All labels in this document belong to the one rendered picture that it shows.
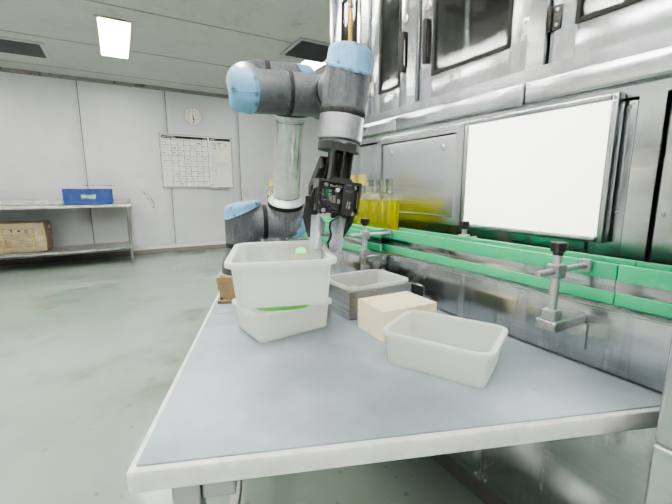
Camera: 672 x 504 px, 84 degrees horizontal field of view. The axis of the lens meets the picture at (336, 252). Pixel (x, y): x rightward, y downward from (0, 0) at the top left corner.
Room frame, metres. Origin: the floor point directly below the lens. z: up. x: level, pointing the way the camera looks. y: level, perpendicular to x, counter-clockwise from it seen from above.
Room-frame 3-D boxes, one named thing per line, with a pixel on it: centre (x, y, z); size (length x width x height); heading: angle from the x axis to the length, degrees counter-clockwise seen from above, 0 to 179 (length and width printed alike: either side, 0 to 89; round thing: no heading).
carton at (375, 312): (0.92, -0.16, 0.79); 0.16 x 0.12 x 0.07; 117
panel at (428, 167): (1.26, -0.41, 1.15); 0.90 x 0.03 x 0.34; 30
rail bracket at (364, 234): (1.25, -0.12, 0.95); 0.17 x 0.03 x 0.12; 120
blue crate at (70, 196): (5.49, 3.61, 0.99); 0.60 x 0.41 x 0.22; 122
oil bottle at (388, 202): (1.38, -0.19, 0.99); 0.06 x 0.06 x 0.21; 30
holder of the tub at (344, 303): (1.12, -0.11, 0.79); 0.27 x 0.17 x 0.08; 120
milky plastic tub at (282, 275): (0.65, 0.10, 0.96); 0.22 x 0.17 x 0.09; 10
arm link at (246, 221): (1.22, 0.30, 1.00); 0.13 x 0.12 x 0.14; 108
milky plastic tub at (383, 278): (1.10, -0.09, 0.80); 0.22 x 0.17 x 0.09; 120
